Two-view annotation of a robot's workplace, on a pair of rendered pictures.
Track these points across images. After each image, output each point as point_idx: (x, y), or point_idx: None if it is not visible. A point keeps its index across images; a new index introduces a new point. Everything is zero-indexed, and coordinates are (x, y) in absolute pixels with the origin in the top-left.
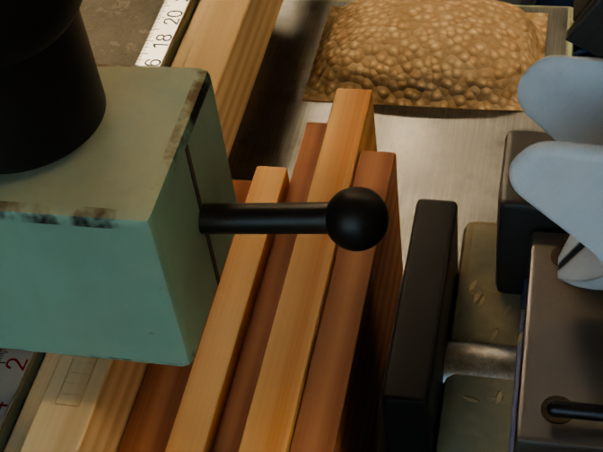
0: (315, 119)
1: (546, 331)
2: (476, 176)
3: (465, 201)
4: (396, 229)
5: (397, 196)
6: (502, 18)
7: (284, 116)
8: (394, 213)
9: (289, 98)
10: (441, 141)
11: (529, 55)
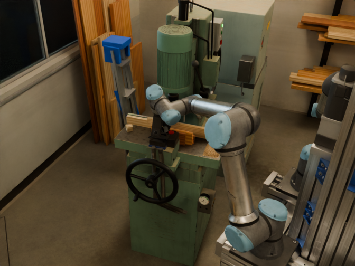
0: (204, 143)
1: (162, 132)
2: (194, 150)
3: (191, 149)
4: (183, 139)
5: (184, 138)
6: (213, 151)
7: (205, 141)
8: (182, 137)
9: (208, 142)
10: (199, 149)
11: (208, 154)
